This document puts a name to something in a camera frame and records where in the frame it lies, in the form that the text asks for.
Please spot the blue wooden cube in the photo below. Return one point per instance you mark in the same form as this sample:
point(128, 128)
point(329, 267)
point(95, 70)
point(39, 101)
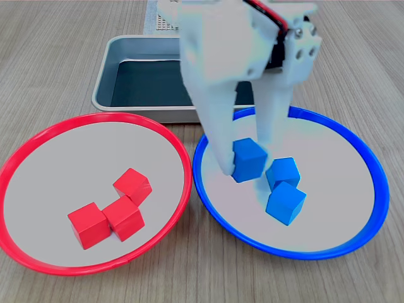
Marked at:
point(284, 172)
point(249, 161)
point(285, 203)

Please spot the black tray mat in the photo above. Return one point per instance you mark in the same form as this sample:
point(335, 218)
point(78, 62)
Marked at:
point(148, 85)

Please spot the red-rimmed white plate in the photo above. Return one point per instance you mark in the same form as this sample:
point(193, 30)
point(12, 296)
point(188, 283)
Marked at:
point(47, 173)

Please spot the red wooden cube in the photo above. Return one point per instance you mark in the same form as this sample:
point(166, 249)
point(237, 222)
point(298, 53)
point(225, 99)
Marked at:
point(88, 227)
point(124, 219)
point(132, 186)

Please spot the pale perforated base plate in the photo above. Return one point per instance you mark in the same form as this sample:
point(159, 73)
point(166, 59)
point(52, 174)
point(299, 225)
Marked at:
point(164, 25)

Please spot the blue-rimmed white plate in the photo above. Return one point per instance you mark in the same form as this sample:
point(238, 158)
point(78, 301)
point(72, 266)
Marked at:
point(331, 221)

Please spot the steel tray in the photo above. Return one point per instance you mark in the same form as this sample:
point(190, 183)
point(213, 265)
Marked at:
point(105, 79)

